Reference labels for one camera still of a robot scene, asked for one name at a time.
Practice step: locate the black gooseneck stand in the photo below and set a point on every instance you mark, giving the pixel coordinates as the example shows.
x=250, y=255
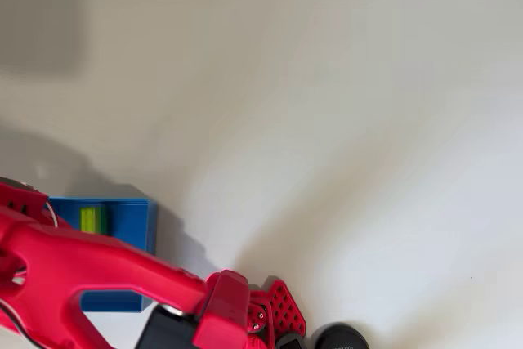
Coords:
x=339, y=338

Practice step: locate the red robot arm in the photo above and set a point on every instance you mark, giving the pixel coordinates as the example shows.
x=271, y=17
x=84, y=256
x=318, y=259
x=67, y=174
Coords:
x=102, y=263

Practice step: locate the green lego brick stack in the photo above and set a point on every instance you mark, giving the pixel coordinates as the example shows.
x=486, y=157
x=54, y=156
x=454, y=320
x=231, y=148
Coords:
x=90, y=220

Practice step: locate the blue plastic bin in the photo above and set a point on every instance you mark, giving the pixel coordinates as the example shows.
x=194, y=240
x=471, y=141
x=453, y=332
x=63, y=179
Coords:
x=130, y=222

